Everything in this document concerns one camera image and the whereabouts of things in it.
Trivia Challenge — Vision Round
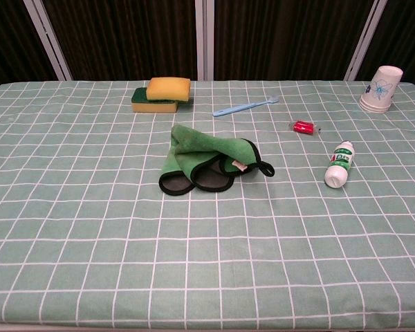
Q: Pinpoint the small red packet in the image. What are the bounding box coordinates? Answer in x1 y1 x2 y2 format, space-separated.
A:
287 120 323 136

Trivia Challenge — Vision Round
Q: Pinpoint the dark ribbed partition panel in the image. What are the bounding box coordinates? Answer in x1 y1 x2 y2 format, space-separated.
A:
42 0 198 81
0 0 59 95
212 0 376 81
356 0 415 84

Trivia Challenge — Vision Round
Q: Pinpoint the white partition frame post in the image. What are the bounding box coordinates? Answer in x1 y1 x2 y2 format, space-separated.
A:
22 0 73 82
194 0 215 81
343 0 388 81

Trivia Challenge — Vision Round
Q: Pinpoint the light blue toothbrush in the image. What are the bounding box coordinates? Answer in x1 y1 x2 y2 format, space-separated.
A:
212 95 279 118

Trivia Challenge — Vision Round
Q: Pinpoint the white bottle with green label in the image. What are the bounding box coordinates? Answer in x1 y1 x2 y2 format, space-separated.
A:
324 140 354 190

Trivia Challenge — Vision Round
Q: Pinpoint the green cloth black trim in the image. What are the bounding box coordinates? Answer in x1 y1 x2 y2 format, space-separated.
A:
158 124 275 196

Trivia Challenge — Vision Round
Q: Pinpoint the green checked tablecloth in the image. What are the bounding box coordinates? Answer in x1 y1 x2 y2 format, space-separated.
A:
0 80 415 330

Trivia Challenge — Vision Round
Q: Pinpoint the yellow sponge with green pad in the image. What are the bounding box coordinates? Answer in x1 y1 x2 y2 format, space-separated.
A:
130 86 194 114

